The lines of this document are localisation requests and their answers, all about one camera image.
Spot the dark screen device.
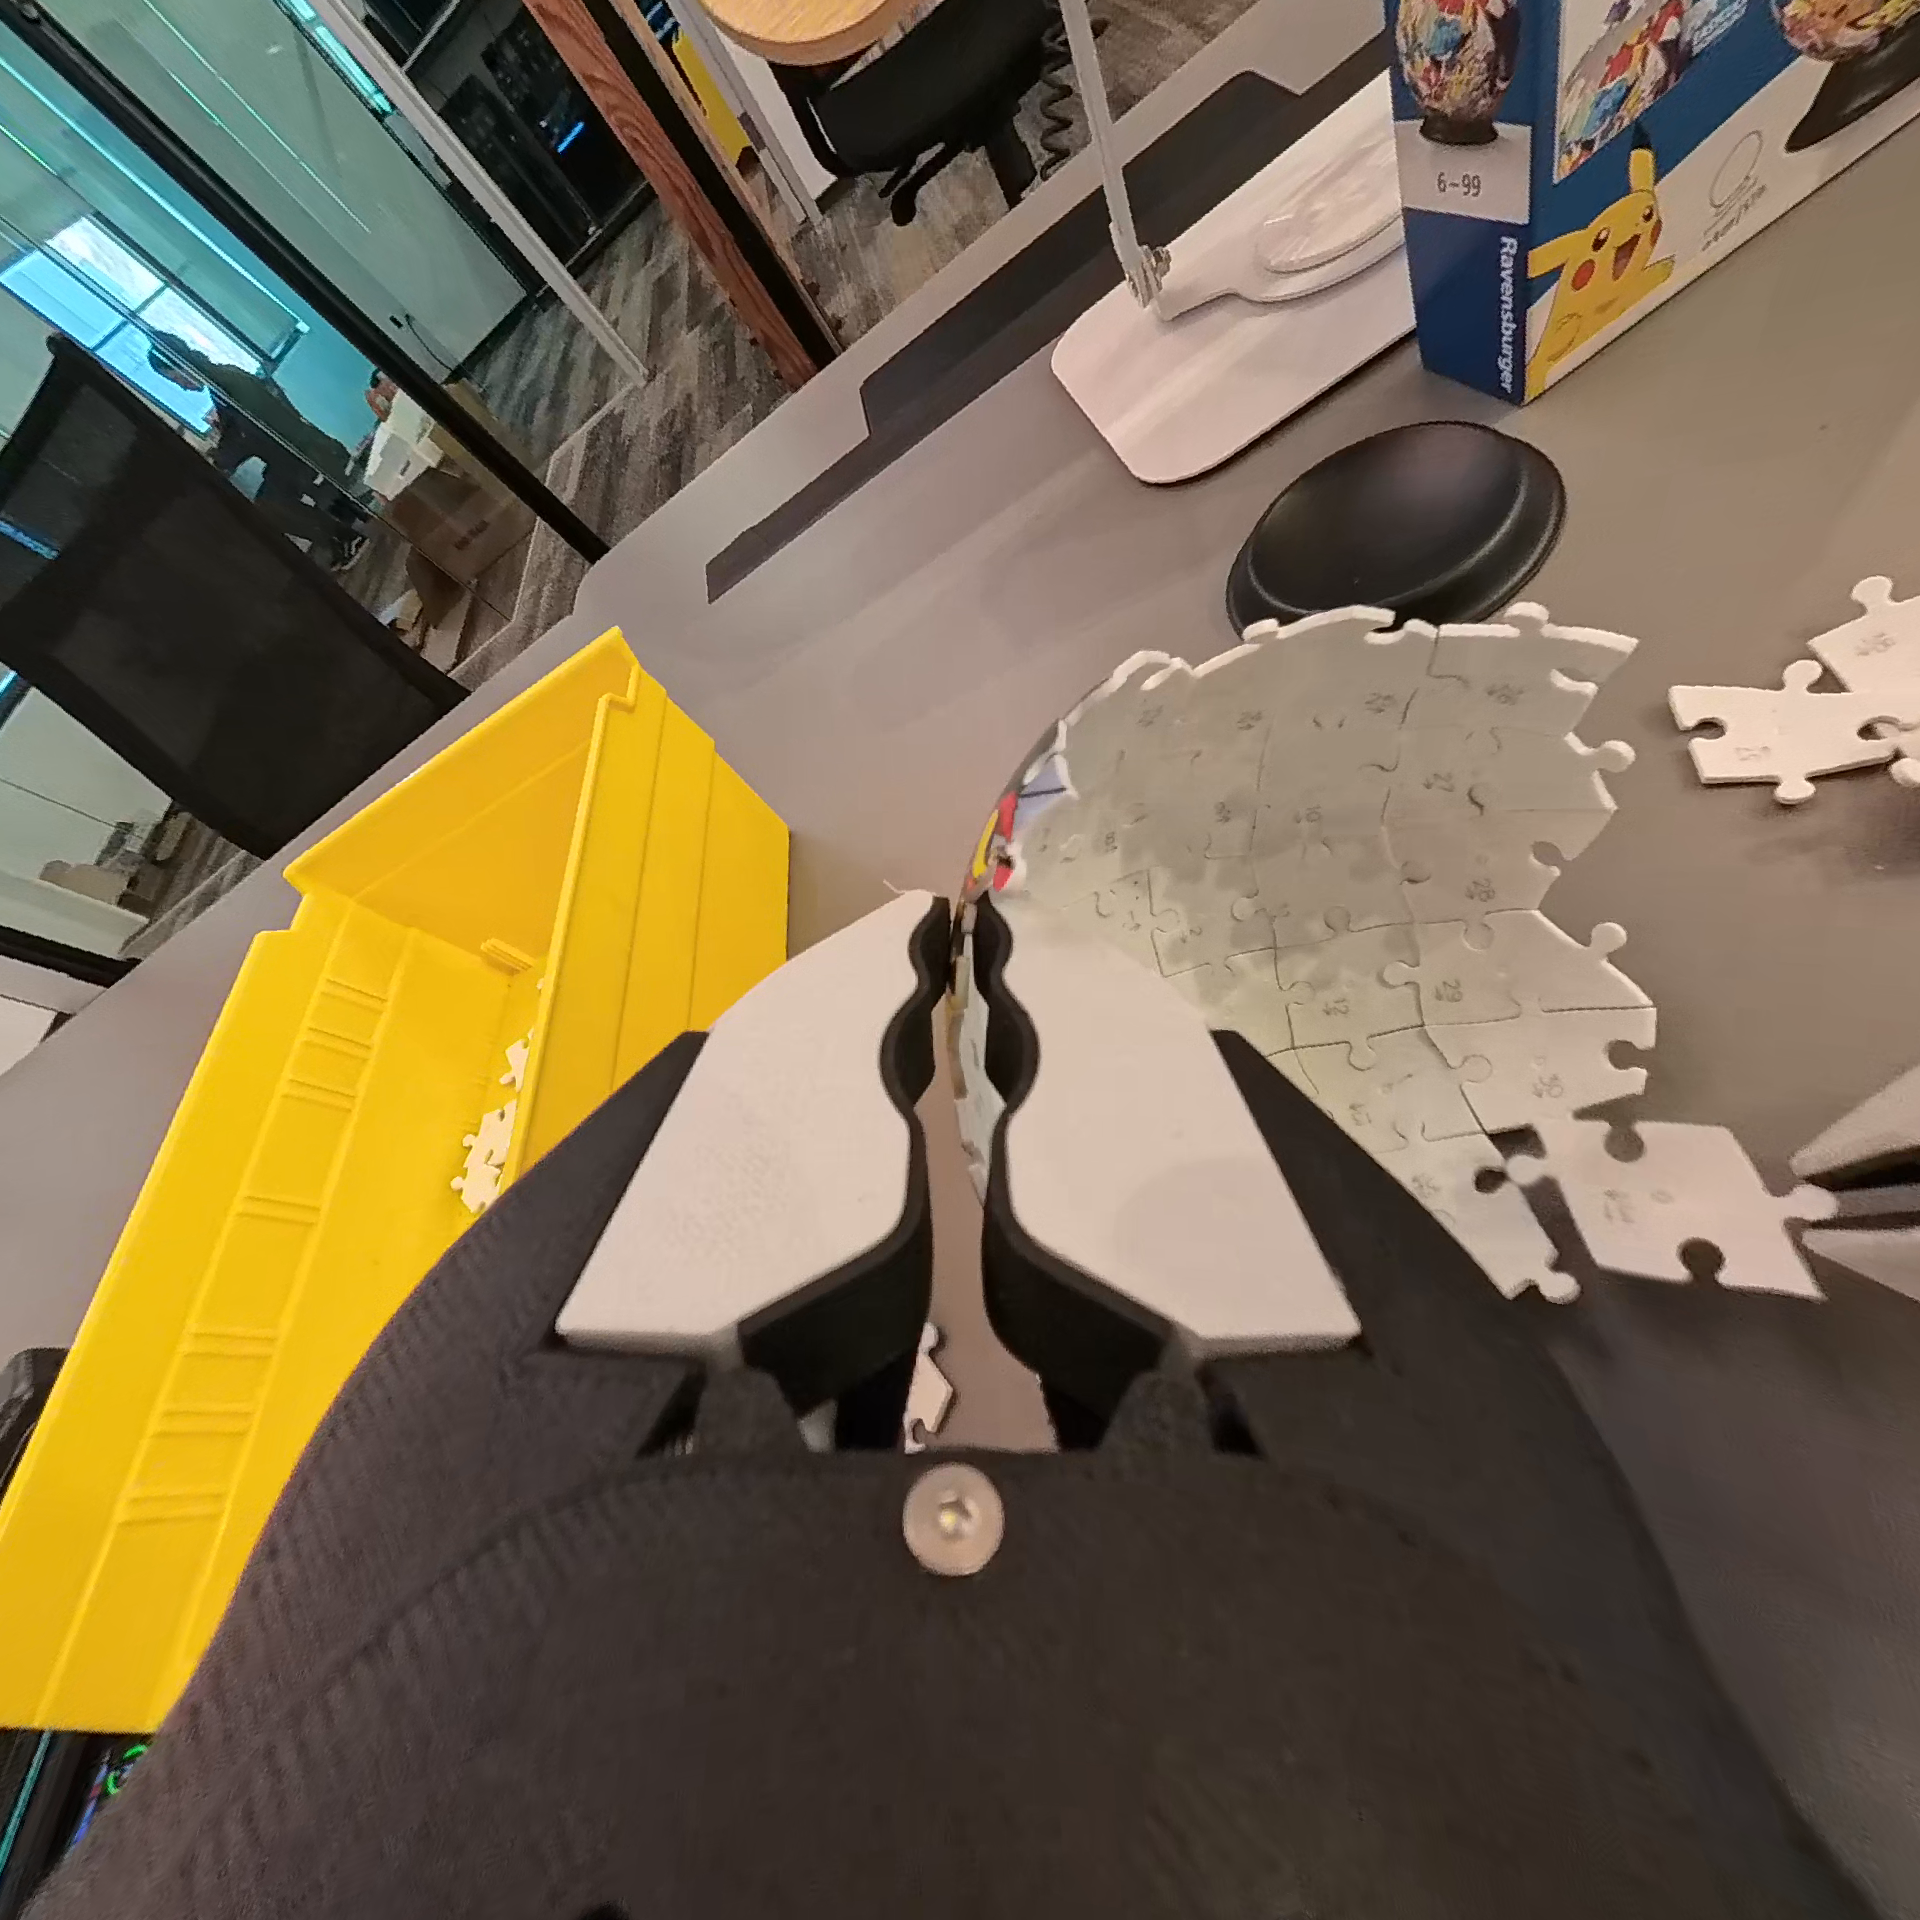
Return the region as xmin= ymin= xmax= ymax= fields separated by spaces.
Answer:
xmin=0 ymin=1726 xmax=153 ymax=1920

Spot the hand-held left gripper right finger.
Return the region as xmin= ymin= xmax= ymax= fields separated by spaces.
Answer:
xmin=960 ymin=900 xmax=1364 ymax=1449

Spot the blue puzzle box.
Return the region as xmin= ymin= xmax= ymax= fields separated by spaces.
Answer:
xmin=1382 ymin=0 xmax=1920 ymax=407

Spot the black office chair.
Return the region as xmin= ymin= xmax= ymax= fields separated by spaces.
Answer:
xmin=772 ymin=0 xmax=1081 ymax=227

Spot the white document stand base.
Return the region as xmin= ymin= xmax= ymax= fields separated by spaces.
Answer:
xmin=701 ymin=0 xmax=1420 ymax=485

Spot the yellow plastic bin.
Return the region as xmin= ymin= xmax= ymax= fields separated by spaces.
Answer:
xmin=0 ymin=627 xmax=792 ymax=1735

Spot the partly built puzzle ball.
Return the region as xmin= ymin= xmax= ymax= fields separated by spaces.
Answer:
xmin=960 ymin=598 xmax=1658 ymax=1306

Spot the pile of puzzle pieces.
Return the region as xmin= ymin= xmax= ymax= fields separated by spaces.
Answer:
xmin=450 ymin=1035 xmax=534 ymax=1217

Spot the black round ball stand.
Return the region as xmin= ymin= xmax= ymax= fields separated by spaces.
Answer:
xmin=1224 ymin=420 xmax=1565 ymax=641

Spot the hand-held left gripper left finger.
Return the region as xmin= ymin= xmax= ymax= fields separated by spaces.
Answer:
xmin=551 ymin=886 xmax=950 ymax=1449

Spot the black monitor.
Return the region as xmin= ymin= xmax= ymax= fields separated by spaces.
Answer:
xmin=0 ymin=335 xmax=471 ymax=859

